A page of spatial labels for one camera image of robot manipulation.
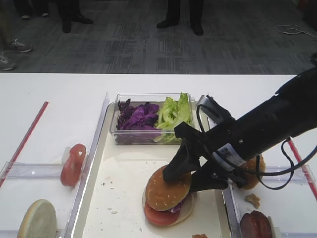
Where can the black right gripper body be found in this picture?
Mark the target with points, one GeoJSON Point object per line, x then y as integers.
{"type": "Point", "coordinates": [225, 156]}

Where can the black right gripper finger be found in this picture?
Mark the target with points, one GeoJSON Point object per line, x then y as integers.
{"type": "Point", "coordinates": [210, 176]}
{"type": "Point", "coordinates": [185, 160]}

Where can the sesame top bun front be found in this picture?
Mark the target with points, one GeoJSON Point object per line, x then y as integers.
{"type": "Point", "coordinates": [163, 196]}

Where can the sesame bun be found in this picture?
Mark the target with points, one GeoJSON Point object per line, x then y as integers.
{"type": "Point", "coordinates": [163, 196]}
{"type": "Point", "coordinates": [250, 165]}

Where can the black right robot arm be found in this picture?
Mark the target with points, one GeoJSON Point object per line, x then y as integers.
{"type": "Point", "coordinates": [290, 112]}

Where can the green lettuce leaves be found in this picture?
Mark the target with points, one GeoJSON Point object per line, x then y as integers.
{"type": "Point", "coordinates": [171, 114]}

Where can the tomato slice on tray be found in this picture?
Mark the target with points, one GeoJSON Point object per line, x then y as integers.
{"type": "Point", "coordinates": [160, 218]}

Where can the upright meat patty front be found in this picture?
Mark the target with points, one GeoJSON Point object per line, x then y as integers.
{"type": "Point", "coordinates": [255, 225]}

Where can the upright tomato slice rear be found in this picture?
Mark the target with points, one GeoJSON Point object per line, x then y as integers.
{"type": "Point", "coordinates": [78, 153]}

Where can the upright tomato slice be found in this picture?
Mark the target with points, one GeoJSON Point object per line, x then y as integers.
{"type": "Point", "coordinates": [71, 170]}
{"type": "Point", "coordinates": [78, 153]}

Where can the upright tomato slice front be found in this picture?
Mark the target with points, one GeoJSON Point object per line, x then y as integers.
{"type": "Point", "coordinates": [71, 170]}

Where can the purple cabbage strip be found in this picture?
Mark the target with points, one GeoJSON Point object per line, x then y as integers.
{"type": "Point", "coordinates": [178, 207]}

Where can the sesame top bun rear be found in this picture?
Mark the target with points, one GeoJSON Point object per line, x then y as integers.
{"type": "Point", "coordinates": [250, 165]}

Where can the brown crumb on table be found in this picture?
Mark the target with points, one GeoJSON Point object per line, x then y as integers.
{"type": "Point", "coordinates": [254, 200]}

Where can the brown crumb on tray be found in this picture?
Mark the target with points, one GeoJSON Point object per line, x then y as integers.
{"type": "Point", "coordinates": [199, 236]}

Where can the purple cabbage leaves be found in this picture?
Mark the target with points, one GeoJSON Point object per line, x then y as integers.
{"type": "Point", "coordinates": [142, 117]}

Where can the clear plastic vegetable box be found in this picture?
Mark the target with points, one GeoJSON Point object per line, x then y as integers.
{"type": "Point", "coordinates": [142, 137]}

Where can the beige metal tray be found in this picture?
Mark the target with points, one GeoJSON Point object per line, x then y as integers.
{"type": "Point", "coordinates": [118, 178]}

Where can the clear holder upper right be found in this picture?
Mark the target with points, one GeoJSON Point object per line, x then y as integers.
{"type": "Point", "coordinates": [302, 175]}

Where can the clear holder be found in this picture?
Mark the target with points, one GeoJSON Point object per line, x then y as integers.
{"type": "Point", "coordinates": [17, 170]}
{"type": "Point", "coordinates": [302, 175]}

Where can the black shoe centre right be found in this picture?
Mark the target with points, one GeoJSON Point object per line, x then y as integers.
{"type": "Point", "coordinates": [197, 28]}

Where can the black shoe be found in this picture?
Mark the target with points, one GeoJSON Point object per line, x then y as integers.
{"type": "Point", "coordinates": [66, 25]}
{"type": "Point", "coordinates": [197, 28]}
{"type": "Point", "coordinates": [81, 19]}
{"type": "Point", "coordinates": [167, 23]}

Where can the black shoe centre left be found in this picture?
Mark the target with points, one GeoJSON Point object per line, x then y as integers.
{"type": "Point", "coordinates": [167, 23]}

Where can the left red strip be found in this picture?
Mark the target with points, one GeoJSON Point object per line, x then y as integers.
{"type": "Point", "coordinates": [24, 141]}

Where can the upright bottom bun left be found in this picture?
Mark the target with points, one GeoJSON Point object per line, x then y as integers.
{"type": "Point", "coordinates": [39, 221]}

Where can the clear holder upper left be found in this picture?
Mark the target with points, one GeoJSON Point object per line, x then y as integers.
{"type": "Point", "coordinates": [17, 170]}

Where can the grey sneaker far left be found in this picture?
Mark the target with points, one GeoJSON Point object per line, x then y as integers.
{"type": "Point", "coordinates": [6, 63]}

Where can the grey sneaker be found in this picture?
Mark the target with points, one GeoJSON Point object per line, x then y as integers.
{"type": "Point", "coordinates": [6, 63]}
{"type": "Point", "coordinates": [17, 46]}

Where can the right long clear rail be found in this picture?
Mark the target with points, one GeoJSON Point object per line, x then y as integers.
{"type": "Point", "coordinates": [226, 193]}

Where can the long clear rail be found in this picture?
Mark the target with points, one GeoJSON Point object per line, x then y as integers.
{"type": "Point", "coordinates": [75, 226]}
{"type": "Point", "coordinates": [226, 193]}

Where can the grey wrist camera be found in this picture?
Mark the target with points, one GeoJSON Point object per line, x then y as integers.
{"type": "Point", "coordinates": [216, 113]}

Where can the left long clear rail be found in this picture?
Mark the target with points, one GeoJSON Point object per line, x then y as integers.
{"type": "Point", "coordinates": [75, 226]}

